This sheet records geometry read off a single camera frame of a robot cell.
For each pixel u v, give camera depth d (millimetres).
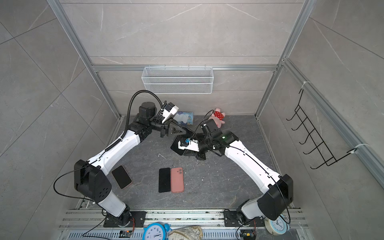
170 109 599
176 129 640
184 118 1114
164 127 604
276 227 678
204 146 617
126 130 560
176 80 1006
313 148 637
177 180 865
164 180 873
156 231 686
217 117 1127
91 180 434
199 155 621
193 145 605
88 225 728
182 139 581
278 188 399
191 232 673
